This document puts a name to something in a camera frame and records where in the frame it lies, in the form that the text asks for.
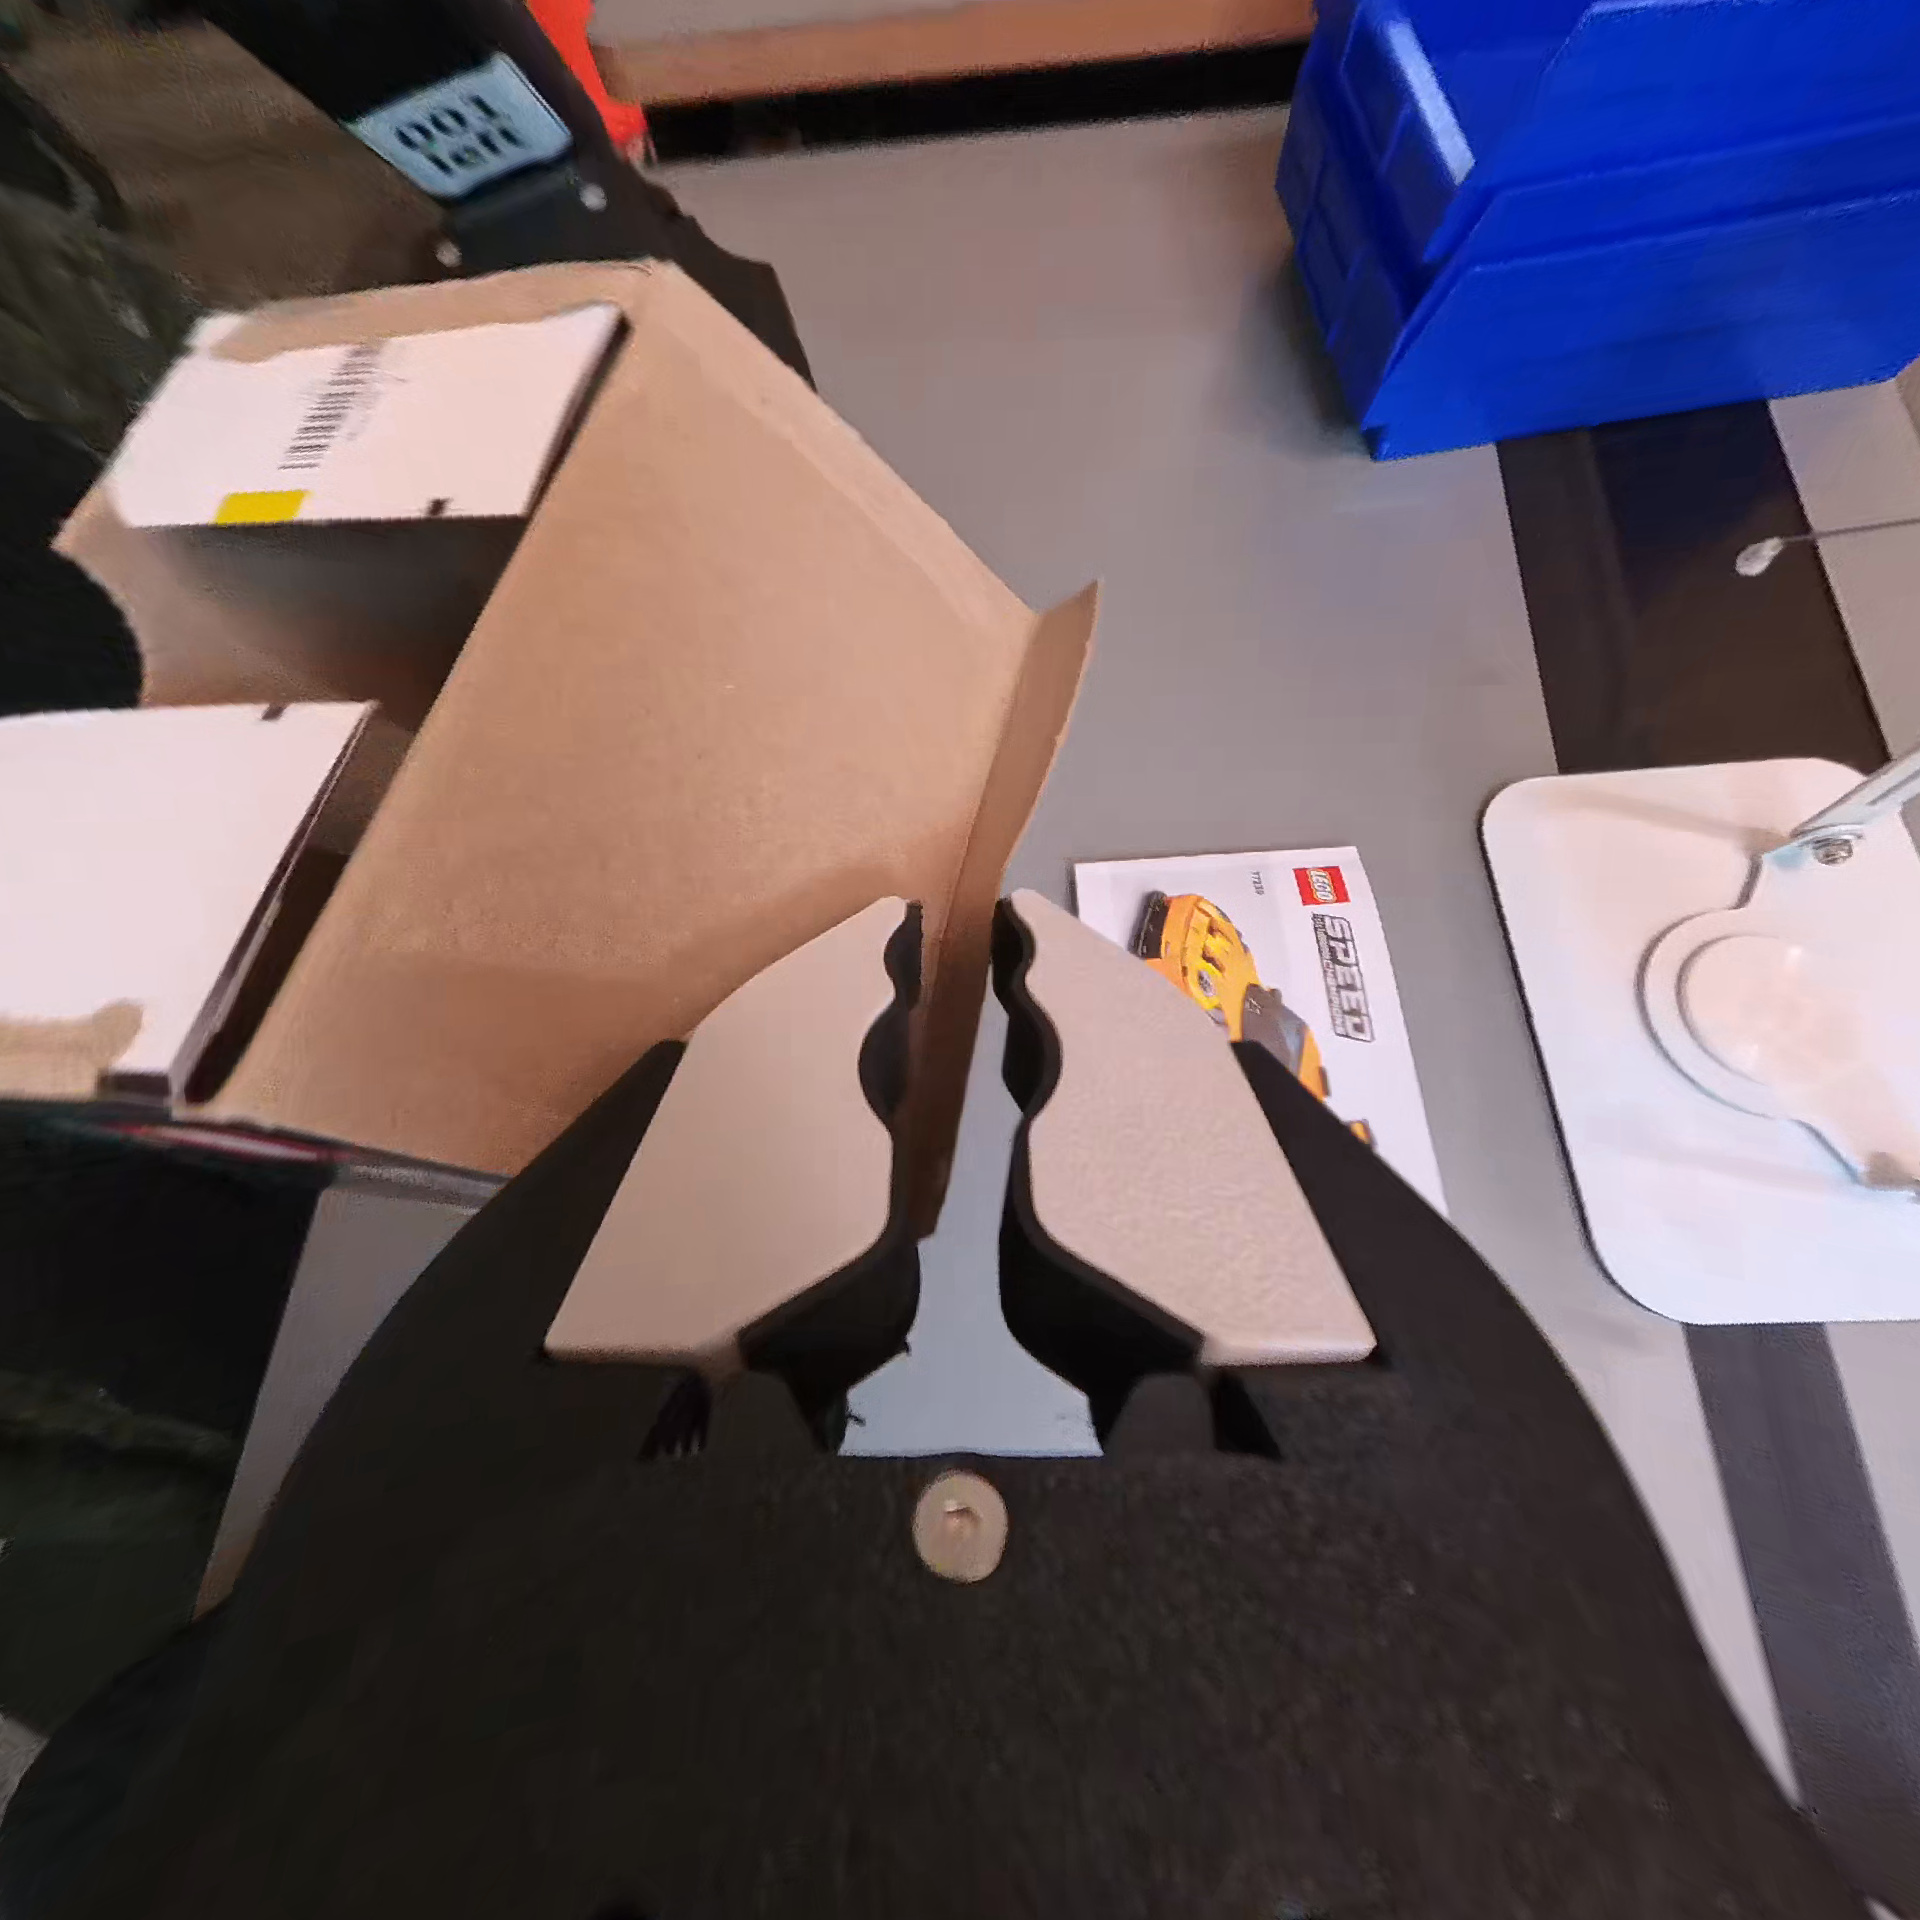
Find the black toy car box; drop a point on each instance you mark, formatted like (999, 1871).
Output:
(675, 675)

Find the toy car instruction booklet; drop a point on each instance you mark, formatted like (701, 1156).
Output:
(1320, 962)

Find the grey desk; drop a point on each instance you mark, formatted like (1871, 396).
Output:
(1277, 675)

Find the white metal book stand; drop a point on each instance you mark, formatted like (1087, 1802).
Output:
(1618, 1053)

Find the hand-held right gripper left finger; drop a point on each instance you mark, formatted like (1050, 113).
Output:
(734, 1170)

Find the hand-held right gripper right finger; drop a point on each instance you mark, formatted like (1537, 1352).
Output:
(1184, 1185)

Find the blue plastic storage bin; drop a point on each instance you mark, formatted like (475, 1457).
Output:
(1651, 330)

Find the person's left hand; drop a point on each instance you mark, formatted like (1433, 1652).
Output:
(227, 177)

